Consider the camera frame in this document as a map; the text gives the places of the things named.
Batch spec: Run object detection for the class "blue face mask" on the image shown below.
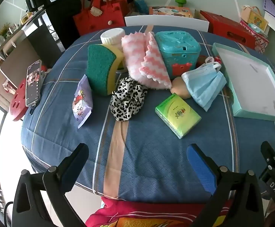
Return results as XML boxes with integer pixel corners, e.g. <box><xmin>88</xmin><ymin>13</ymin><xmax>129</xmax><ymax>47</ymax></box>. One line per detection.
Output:
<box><xmin>181</xmin><ymin>57</ymin><xmax>227</xmax><ymax>112</ymax></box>

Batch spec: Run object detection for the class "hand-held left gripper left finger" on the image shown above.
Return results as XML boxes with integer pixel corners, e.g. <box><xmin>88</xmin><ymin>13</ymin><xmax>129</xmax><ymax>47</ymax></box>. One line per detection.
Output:
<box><xmin>12</xmin><ymin>143</ymin><xmax>90</xmax><ymax>227</ymax></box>

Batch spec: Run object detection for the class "white board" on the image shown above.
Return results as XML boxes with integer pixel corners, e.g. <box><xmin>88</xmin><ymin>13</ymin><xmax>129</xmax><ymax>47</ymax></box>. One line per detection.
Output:
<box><xmin>124</xmin><ymin>15</ymin><xmax>209</xmax><ymax>32</ymax></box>

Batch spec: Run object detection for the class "purple cartoon packet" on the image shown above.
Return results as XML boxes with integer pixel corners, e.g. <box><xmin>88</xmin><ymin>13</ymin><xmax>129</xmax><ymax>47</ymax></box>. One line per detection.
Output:
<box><xmin>71</xmin><ymin>74</ymin><xmax>93</xmax><ymax>128</ymax></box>

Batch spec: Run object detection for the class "wooden side counter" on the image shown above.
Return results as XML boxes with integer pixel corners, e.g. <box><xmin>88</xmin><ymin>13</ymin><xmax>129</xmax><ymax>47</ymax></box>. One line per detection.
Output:
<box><xmin>0</xmin><ymin>11</ymin><xmax>66</xmax><ymax>100</ymax></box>

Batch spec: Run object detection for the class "green tissue pack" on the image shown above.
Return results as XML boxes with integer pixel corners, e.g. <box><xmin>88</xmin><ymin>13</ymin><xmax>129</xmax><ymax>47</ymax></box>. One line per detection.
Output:
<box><xmin>155</xmin><ymin>93</ymin><xmax>202</xmax><ymax>139</ymax></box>

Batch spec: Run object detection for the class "pink and white fluffy cloth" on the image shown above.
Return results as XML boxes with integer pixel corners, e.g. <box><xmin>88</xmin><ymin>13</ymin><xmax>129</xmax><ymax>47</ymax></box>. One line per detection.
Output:
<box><xmin>121</xmin><ymin>31</ymin><xmax>172</xmax><ymax>91</ymax></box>

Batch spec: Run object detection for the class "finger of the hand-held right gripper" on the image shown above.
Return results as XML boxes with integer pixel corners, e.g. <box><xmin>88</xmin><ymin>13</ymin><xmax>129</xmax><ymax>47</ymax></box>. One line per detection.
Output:
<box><xmin>261</xmin><ymin>141</ymin><xmax>275</xmax><ymax>168</ymax></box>

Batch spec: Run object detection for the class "pink patterned box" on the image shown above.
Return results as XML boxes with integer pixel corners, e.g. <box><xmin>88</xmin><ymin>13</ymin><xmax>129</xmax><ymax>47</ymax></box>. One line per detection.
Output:
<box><xmin>240</xmin><ymin>20</ymin><xmax>269</xmax><ymax>54</ymax></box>

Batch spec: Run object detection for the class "red cardboard box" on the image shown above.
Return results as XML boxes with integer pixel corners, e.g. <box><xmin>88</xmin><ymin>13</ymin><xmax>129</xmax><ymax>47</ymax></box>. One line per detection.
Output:
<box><xmin>200</xmin><ymin>10</ymin><xmax>256</xmax><ymax>50</ymax></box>

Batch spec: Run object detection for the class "bottle with blue filling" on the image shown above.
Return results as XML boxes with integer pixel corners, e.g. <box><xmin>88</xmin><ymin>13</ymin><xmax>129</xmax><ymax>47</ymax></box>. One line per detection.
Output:
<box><xmin>132</xmin><ymin>0</ymin><xmax>150</xmax><ymax>15</ymax></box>

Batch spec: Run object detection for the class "white plastic bottle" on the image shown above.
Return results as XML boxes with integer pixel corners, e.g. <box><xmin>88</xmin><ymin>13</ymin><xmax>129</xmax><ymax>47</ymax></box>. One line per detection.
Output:
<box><xmin>100</xmin><ymin>28</ymin><xmax>127</xmax><ymax>72</ymax></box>

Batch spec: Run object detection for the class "cartoon print gift bag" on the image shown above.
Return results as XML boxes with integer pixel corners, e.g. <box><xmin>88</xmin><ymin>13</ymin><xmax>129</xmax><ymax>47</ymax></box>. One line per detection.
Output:
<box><xmin>241</xmin><ymin>5</ymin><xmax>269</xmax><ymax>32</ymax></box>

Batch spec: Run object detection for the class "teal shallow box tray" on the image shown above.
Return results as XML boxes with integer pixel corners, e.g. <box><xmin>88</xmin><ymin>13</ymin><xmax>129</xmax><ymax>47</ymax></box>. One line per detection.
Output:
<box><xmin>212</xmin><ymin>43</ymin><xmax>275</xmax><ymax>123</ymax></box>

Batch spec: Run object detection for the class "colourful printed toy box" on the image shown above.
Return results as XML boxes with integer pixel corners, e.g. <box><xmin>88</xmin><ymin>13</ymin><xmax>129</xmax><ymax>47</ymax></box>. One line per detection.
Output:
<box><xmin>149</xmin><ymin>5</ymin><xmax>194</xmax><ymax>19</ymax></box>

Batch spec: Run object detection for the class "black cabinet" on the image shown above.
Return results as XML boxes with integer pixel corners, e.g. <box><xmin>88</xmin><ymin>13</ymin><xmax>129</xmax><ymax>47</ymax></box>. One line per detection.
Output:
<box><xmin>41</xmin><ymin>0</ymin><xmax>82</xmax><ymax>52</ymax></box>

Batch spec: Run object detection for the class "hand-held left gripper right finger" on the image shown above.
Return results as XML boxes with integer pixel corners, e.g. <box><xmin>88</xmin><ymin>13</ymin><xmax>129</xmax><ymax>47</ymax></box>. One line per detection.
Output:
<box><xmin>187</xmin><ymin>144</ymin><xmax>264</xmax><ymax>227</ymax></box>

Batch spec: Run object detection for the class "person's red patterned clothing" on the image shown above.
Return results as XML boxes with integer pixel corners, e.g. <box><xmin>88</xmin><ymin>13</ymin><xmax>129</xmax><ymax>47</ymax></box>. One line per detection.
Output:
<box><xmin>85</xmin><ymin>196</ymin><xmax>234</xmax><ymax>227</ymax></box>

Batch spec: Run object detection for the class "smartphone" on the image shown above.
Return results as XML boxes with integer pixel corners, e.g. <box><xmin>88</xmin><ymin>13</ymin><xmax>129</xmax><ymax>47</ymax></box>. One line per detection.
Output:
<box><xmin>25</xmin><ymin>60</ymin><xmax>42</xmax><ymax>107</ymax></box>

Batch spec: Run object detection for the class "beige powder puff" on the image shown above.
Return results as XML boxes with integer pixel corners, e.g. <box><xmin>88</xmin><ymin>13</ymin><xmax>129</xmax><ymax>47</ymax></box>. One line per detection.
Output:
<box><xmin>171</xmin><ymin>78</ymin><xmax>191</xmax><ymax>99</ymax></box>

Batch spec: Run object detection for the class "green and yellow sponge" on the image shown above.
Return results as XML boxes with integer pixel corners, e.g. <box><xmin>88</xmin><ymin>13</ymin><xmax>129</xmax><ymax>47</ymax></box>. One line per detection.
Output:
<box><xmin>88</xmin><ymin>43</ymin><xmax>125</xmax><ymax>96</ymax></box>

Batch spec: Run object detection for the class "blue plaid tablecloth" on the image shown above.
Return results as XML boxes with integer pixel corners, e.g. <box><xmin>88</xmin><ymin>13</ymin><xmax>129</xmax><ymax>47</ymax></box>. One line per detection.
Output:
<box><xmin>21</xmin><ymin>25</ymin><xmax>275</xmax><ymax>202</ymax></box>

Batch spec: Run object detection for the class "teal plastic toy box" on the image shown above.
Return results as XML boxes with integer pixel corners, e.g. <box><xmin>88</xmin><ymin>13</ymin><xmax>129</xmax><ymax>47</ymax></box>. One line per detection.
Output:
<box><xmin>155</xmin><ymin>31</ymin><xmax>202</xmax><ymax>79</ymax></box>

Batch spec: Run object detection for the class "leopard print scrunchie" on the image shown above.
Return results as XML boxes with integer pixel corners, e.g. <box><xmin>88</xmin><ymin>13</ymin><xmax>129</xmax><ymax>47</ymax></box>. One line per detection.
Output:
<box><xmin>110</xmin><ymin>77</ymin><xmax>148</xmax><ymax>121</ymax></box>

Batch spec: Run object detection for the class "red felt handbag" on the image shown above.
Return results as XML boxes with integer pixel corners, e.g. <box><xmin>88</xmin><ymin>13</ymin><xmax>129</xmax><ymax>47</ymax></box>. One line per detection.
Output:
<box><xmin>73</xmin><ymin>0</ymin><xmax>126</xmax><ymax>36</ymax></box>

